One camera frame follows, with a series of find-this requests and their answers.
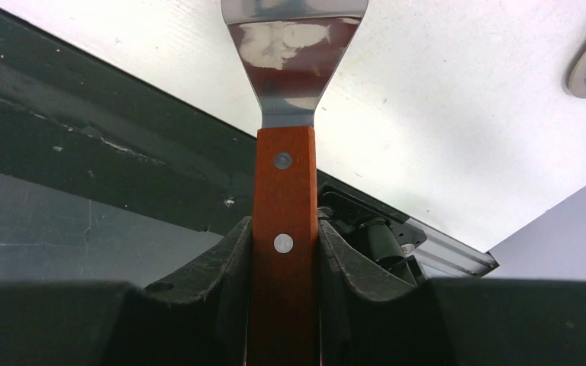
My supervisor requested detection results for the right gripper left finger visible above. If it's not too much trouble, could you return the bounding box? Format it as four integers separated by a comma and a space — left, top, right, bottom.
0, 217, 252, 365

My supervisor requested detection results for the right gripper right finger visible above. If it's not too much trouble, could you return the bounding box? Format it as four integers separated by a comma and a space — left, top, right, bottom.
318, 222, 586, 365

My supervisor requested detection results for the aluminium frame rail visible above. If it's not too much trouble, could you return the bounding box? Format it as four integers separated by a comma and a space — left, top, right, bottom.
404, 218, 500, 278

